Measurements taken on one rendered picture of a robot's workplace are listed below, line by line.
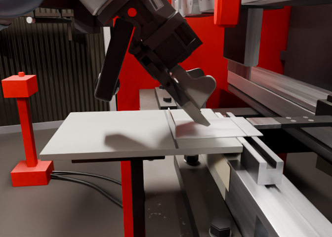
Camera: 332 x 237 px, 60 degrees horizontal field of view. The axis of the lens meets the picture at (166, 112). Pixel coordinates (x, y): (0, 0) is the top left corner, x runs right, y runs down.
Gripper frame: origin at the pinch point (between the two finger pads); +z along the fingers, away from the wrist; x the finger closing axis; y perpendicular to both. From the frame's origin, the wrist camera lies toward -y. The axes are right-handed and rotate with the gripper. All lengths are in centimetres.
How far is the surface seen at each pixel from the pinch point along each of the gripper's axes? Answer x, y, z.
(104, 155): -7.5, -11.8, -6.7
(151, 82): 86, -9, 7
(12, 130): 273, -177, -20
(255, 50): -3.6, 12.0, -3.3
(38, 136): 260, -155, 3
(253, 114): 43, 12, 28
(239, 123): 0.9, 4.6, 6.1
